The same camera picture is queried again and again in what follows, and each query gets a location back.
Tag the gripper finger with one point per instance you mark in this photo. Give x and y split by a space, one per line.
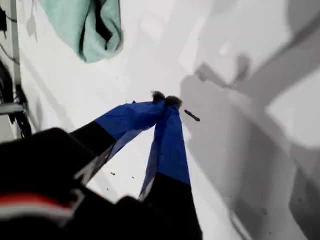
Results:
130 120
170 150

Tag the small black strip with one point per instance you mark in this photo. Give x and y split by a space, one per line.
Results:
192 115

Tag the grey stand pole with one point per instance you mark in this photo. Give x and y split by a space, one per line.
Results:
14 50

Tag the small black block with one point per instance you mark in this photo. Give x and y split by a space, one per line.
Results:
2 20

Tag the pale green T-shirt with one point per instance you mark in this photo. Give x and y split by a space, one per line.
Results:
62 25

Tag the grey clamp plate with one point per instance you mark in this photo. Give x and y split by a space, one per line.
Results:
10 109

